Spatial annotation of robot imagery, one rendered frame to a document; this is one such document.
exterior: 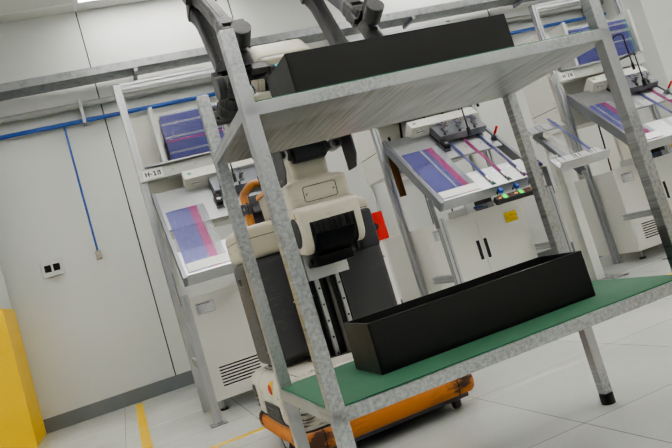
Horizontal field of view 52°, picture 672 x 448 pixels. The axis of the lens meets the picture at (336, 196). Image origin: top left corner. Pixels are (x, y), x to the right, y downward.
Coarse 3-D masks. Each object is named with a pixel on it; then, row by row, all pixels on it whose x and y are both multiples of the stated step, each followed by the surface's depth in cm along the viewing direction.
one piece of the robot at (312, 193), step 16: (256, 96) 231; (288, 160) 233; (320, 160) 238; (288, 176) 240; (304, 176) 236; (320, 176) 235; (336, 176) 236; (288, 192) 231; (304, 192) 231; (320, 192) 233; (336, 192) 235; (288, 208) 234; (304, 208) 227; (320, 208) 228; (336, 208) 230; (352, 208) 232; (304, 224) 226; (304, 240) 227
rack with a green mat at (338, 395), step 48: (528, 48) 153; (576, 48) 161; (240, 96) 131; (288, 96) 134; (336, 96) 137; (384, 96) 150; (432, 96) 167; (480, 96) 188; (624, 96) 159; (240, 144) 155; (288, 144) 173; (528, 144) 198; (240, 240) 169; (288, 240) 129; (624, 288) 162; (528, 336) 141; (288, 384) 167; (336, 384) 128; (384, 384) 135; (432, 384) 133; (336, 432) 126
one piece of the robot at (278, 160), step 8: (344, 136) 235; (312, 144) 234; (320, 144) 235; (328, 144) 237; (336, 144) 239; (344, 144) 236; (352, 144) 230; (280, 152) 221; (296, 152) 232; (304, 152) 232; (312, 152) 233; (320, 152) 234; (344, 152) 238; (352, 152) 232; (272, 160) 233; (280, 160) 222; (296, 160) 231; (304, 160) 233; (352, 160) 233; (280, 168) 224; (352, 168) 235; (280, 176) 227; (280, 184) 228
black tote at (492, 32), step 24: (456, 24) 161; (480, 24) 164; (504, 24) 166; (336, 48) 150; (360, 48) 152; (384, 48) 154; (408, 48) 156; (432, 48) 158; (456, 48) 160; (480, 48) 162; (288, 72) 147; (312, 72) 148; (336, 72) 149; (360, 72) 151; (384, 72) 153
